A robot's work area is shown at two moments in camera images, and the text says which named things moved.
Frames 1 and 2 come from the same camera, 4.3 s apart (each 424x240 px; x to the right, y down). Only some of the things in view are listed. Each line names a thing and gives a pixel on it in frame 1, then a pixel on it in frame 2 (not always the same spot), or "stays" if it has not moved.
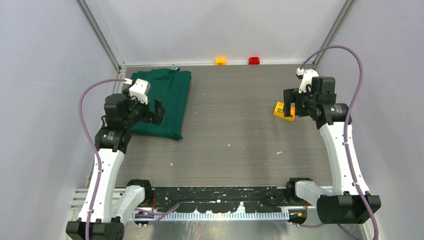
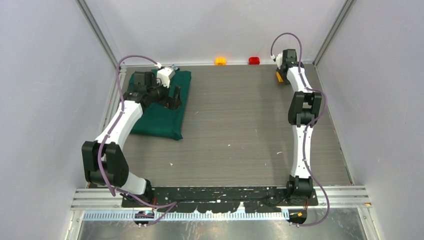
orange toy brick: (220, 61) stays
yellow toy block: (279, 111) to (279, 77)
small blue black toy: (174, 67) stays
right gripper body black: (308, 100) to (285, 80)
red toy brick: (254, 60) stays
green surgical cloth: (172, 87) stays
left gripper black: (154, 117) to (172, 103)
